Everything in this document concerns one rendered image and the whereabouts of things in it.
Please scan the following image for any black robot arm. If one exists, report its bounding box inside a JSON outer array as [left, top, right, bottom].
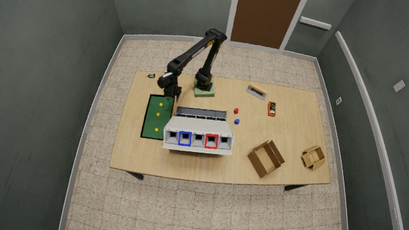
[[157, 28, 227, 99]]

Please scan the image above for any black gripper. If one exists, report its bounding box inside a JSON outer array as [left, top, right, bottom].
[[173, 86, 182, 102]]

